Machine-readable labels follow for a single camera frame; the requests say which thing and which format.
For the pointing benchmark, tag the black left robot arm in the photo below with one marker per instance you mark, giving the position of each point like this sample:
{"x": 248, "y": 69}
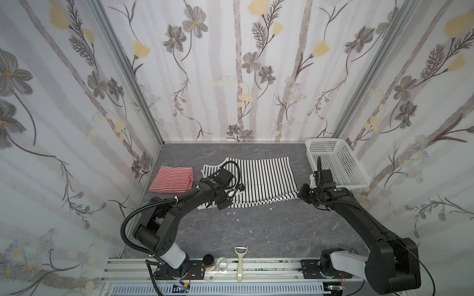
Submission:
{"x": 156, "y": 230}

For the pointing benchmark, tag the white plastic laundry basket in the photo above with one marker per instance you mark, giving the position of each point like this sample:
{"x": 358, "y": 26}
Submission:
{"x": 337, "y": 156}

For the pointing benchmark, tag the white slotted cable duct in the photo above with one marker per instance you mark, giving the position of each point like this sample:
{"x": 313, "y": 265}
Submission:
{"x": 245, "y": 289}

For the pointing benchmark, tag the red white striped tank top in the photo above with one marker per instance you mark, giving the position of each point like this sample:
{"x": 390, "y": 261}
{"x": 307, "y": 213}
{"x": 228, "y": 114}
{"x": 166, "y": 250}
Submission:
{"x": 173, "y": 180}

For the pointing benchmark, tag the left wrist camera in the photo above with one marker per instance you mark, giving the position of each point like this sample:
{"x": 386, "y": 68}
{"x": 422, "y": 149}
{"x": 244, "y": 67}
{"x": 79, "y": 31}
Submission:
{"x": 227, "y": 179}

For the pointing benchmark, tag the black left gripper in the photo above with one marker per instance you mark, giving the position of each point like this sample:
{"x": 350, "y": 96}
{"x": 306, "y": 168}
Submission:
{"x": 228, "y": 194}

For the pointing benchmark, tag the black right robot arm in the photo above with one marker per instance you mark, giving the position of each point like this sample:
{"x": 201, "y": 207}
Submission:
{"x": 392, "y": 264}

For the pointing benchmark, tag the black white striped tank top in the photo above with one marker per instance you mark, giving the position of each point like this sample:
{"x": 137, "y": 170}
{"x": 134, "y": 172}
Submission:
{"x": 266, "y": 181}

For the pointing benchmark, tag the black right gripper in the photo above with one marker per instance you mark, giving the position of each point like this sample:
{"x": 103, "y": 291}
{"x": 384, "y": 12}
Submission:
{"x": 321, "y": 177}

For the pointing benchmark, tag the cream handled peeler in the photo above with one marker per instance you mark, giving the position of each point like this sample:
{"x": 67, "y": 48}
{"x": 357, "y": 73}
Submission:
{"x": 240, "y": 251}

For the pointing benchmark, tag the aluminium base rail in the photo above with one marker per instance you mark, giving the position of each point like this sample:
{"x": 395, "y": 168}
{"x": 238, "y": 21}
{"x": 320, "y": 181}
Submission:
{"x": 130, "y": 277}

